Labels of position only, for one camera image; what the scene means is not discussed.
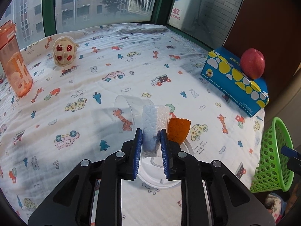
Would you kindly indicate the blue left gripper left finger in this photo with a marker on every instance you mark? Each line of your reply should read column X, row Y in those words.
column 136, row 152

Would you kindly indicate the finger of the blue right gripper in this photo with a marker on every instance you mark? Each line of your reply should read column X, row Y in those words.
column 288, row 152

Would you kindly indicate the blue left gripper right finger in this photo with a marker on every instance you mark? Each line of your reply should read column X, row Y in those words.
column 164, row 151

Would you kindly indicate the orange sponge piece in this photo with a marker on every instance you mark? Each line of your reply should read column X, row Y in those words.
column 178, row 129

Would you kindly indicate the white foam block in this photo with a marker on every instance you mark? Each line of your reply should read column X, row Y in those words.
column 154, row 119

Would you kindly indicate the green plastic mesh basket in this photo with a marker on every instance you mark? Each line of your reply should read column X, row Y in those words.
column 272, row 172

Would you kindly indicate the white plastic lid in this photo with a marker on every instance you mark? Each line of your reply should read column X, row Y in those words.
column 151, row 172

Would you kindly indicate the blue yellow tissue box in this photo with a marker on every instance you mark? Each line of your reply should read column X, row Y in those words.
column 222, row 69

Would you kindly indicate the cartoon print bed sheet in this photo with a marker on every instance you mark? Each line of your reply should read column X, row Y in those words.
column 68, row 114

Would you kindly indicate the red apple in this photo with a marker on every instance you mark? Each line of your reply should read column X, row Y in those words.
column 252, row 63

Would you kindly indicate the cream round toy face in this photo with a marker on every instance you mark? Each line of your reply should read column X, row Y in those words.
column 64, row 51

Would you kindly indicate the dark wooden headboard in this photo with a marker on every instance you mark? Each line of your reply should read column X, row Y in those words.
column 273, row 28

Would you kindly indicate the orange water bottle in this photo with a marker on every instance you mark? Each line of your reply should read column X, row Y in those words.
column 12, row 61

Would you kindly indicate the green window frame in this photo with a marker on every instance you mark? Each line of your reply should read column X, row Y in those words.
column 206, row 21

